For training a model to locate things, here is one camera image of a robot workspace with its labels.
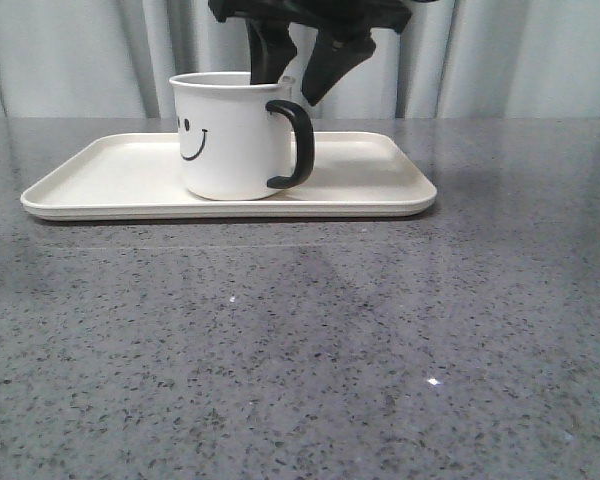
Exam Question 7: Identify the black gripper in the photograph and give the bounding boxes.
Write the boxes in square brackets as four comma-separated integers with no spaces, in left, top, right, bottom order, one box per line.
[208,0,412,106]

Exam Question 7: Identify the white smiley mug black handle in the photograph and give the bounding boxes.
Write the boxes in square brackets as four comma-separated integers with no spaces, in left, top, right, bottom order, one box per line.
[169,72,315,201]

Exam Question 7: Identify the cream rectangular plastic tray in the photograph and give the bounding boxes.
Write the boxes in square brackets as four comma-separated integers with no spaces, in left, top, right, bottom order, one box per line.
[20,131,437,222]

